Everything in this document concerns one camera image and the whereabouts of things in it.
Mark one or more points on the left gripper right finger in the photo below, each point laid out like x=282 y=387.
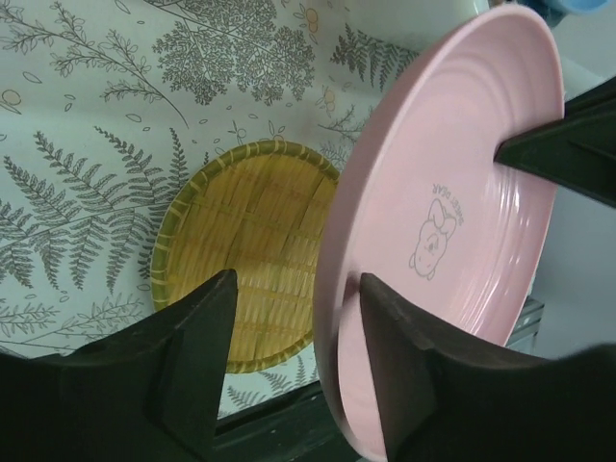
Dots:
x=446 y=395

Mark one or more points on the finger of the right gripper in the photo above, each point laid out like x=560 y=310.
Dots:
x=577 y=153
x=598 y=101

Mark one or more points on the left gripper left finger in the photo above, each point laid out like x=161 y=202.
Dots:
x=149 y=392

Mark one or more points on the blue round plate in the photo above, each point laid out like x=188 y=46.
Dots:
x=554 y=11

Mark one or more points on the pink round plate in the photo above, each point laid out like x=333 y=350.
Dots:
x=422 y=205

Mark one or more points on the yellow woven plate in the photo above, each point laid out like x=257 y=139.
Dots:
x=258 y=209

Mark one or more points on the floral table mat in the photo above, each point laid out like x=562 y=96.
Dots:
x=109 y=107

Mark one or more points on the aluminium frame rail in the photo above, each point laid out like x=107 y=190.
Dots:
x=523 y=336

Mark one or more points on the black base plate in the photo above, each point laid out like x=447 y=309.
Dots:
x=296 y=426

